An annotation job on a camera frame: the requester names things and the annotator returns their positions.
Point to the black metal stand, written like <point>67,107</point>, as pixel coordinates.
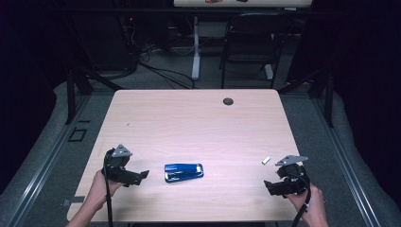
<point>71,94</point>
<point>329,101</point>

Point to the black folding chair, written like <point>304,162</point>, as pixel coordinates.
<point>252,41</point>

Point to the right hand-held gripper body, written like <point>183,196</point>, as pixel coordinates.
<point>291,176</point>

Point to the grey tape piece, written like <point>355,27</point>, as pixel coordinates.
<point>74,200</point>

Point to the silver staple strip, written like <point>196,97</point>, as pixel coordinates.
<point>266,160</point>

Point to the white desk leg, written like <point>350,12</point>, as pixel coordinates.
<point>196,50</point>
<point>269,72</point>

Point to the dark round table grommet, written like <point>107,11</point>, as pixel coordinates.
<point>228,101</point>

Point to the blue stapler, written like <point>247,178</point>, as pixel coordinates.
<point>183,172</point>

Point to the grey metal floor rail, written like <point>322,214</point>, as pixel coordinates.
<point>343,164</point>
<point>47,164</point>

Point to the black tape strip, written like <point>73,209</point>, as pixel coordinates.
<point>83,121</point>

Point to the person's left hand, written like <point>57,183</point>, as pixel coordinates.
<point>101,186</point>

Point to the black tape square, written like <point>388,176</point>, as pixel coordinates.
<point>70,135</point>

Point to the person's right hand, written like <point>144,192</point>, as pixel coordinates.
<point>310,205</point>

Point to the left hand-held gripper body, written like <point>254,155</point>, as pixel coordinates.
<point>117,164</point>

